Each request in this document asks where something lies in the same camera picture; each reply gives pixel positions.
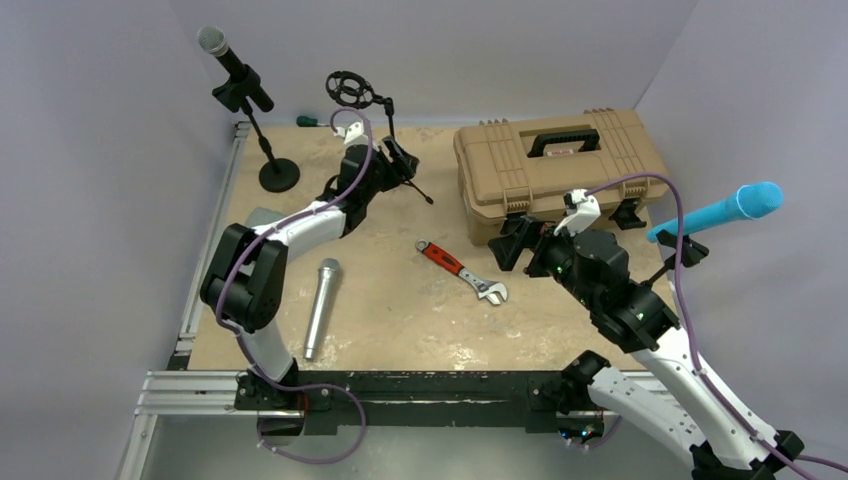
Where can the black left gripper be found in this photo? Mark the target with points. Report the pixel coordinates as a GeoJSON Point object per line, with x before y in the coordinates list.
{"type": "Point", "coordinates": [399, 169]}

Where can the red handled adjustable wrench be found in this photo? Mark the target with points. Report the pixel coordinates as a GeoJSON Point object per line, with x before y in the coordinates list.
{"type": "Point", "coordinates": [495, 293]}

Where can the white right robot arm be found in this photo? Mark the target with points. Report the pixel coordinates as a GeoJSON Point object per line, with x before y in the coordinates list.
{"type": "Point", "coordinates": [715, 434]}

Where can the silver mesh head microphone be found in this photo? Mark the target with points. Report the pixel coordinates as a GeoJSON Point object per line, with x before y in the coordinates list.
{"type": "Point", "coordinates": [329, 277]}

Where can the blue foam covered microphone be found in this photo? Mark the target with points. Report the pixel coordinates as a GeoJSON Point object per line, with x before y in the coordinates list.
{"type": "Point", "coordinates": [748, 202]}

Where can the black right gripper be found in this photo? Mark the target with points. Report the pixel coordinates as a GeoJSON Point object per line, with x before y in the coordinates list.
{"type": "Point", "coordinates": [507, 247]}

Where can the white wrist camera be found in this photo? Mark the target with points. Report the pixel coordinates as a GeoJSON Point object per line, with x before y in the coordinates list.
{"type": "Point", "coordinates": [352, 135]}
{"type": "Point", "coordinates": [582, 210]}

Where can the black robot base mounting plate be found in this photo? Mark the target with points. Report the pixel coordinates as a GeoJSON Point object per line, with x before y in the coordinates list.
{"type": "Point", "coordinates": [323, 401]}

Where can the aluminium table frame rails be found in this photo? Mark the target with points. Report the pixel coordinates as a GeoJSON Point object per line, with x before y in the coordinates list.
{"type": "Point", "coordinates": [185, 425]}

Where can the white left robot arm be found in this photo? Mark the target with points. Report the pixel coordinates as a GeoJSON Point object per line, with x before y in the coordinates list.
{"type": "Point", "coordinates": [244, 282]}

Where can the green handled screwdriver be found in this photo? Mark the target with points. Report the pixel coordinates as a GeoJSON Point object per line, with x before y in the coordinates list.
{"type": "Point", "coordinates": [304, 121]}

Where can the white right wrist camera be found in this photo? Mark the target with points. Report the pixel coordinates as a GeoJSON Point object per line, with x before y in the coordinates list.
{"type": "Point", "coordinates": [582, 210]}

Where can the tan plastic tool case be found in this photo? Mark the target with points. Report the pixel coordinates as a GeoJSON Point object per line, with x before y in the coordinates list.
{"type": "Point", "coordinates": [507, 169]}

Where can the black microphone with mesh head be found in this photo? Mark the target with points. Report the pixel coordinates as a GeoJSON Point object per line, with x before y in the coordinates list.
{"type": "Point", "coordinates": [232, 63]}

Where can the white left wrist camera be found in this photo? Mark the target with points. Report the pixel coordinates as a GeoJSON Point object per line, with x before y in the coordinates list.
{"type": "Point", "coordinates": [352, 135]}

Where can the black round base mic stand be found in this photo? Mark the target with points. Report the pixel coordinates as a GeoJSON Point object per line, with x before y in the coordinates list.
{"type": "Point", "coordinates": [277, 174]}

